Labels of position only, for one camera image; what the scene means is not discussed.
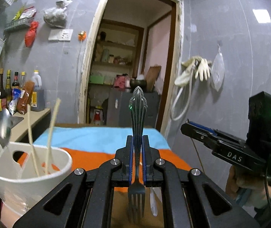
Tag ornate steel fork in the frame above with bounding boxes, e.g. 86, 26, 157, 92
128, 86, 147, 224

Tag wooden chopstick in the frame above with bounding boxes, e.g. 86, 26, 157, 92
27, 104, 40, 177
45, 98, 61, 175

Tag person's right hand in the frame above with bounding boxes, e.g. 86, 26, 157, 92
225, 166, 271, 209

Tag striped blue orange brown cloth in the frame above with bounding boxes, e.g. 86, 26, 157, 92
16, 126, 193, 228

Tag dark grey cabinet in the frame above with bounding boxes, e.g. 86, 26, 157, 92
107, 87, 161, 129

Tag black bowl on cabinet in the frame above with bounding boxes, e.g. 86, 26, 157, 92
130, 79, 147, 92

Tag clear plastic bag on hook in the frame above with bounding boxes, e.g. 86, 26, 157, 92
211, 45, 225, 92

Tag white rubber gloves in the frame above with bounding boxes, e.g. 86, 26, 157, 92
175, 56, 212, 87

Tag green box on shelf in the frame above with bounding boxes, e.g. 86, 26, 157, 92
90, 75, 104, 84

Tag white plastic utensil holder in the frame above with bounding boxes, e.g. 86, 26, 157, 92
0, 142, 73, 216

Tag large oil jug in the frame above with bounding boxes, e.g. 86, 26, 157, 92
31, 70, 45, 112

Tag wooden shelf unit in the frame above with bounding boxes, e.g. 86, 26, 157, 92
86, 19, 144, 123

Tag dark sauce bottle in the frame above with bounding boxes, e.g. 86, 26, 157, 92
0, 68, 7, 112

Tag red plastic bag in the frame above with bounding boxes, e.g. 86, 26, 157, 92
24, 21, 39, 47

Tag white hose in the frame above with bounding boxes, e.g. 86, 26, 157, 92
169, 70, 194, 122

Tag white wall socket panel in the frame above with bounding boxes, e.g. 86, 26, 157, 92
48, 29, 74, 42

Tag white plastic bag on wall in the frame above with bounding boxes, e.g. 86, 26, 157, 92
43, 0, 73, 28

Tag wire spice shelf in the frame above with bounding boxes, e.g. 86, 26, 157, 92
4, 17, 34, 32

